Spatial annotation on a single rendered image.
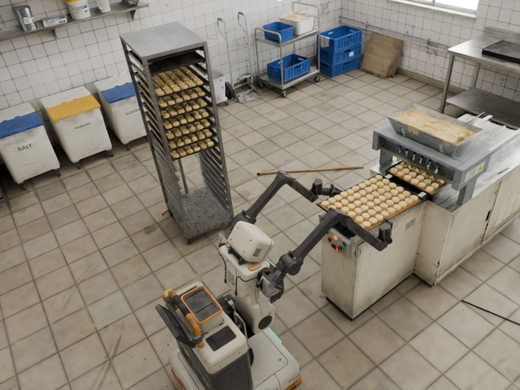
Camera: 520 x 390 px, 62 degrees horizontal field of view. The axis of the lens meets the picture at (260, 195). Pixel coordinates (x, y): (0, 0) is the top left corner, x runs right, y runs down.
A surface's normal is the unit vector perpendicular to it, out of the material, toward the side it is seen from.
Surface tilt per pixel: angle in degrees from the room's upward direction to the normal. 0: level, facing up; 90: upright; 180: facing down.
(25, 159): 89
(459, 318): 0
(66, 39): 90
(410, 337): 0
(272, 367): 1
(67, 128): 91
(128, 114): 92
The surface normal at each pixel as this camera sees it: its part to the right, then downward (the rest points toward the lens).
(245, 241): -0.65, -0.24
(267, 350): -0.07, -0.79
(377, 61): -0.79, 0.04
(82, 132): 0.57, 0.48
